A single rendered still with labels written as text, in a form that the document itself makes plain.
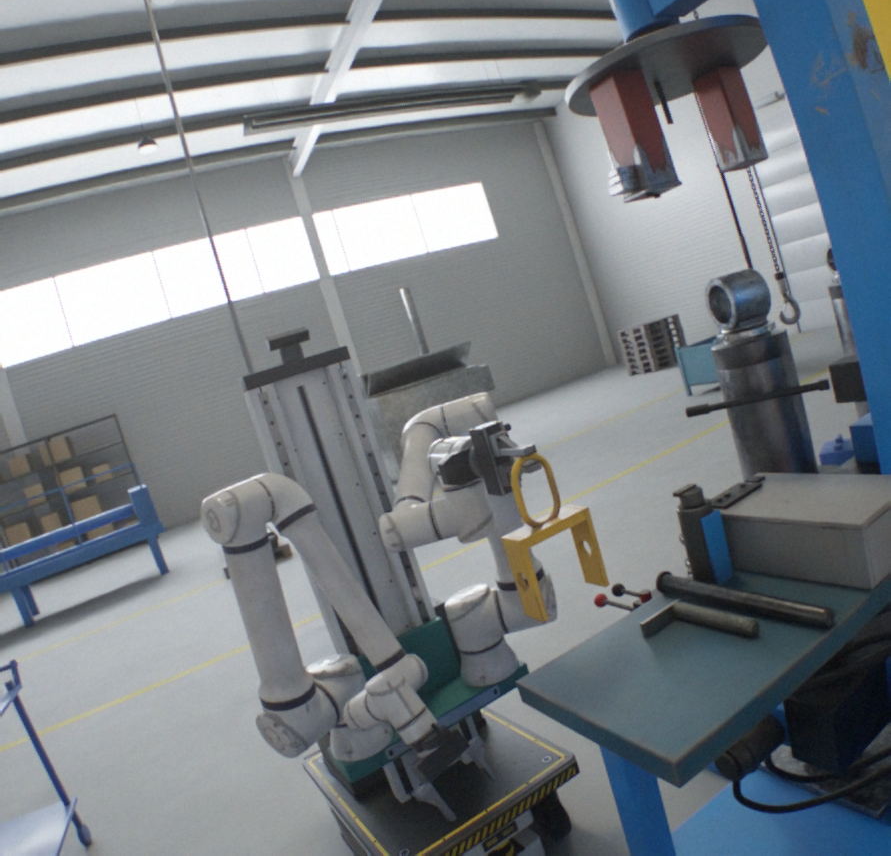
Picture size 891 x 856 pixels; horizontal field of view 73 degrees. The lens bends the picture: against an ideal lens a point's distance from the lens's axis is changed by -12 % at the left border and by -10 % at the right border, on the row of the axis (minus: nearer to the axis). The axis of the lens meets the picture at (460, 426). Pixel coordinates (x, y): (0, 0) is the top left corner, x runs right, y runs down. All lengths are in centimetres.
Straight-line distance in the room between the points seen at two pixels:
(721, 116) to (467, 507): 131
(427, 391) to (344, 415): 754
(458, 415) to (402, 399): 758
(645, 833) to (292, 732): 95
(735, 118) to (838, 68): 52
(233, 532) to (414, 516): 45
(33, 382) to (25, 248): 266
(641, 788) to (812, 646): 37
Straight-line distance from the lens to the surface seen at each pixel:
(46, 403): 1434
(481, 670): 217
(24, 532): 1378
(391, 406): 942
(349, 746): 204
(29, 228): 1504
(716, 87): 208
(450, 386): 972
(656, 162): 179
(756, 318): 192
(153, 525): 963
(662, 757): 101
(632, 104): 181
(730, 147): 206
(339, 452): 211
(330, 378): 208
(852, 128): 159
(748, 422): 189
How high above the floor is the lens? 167
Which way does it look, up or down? 6 degrees down
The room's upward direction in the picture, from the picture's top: 17 degrees counter-clockwise
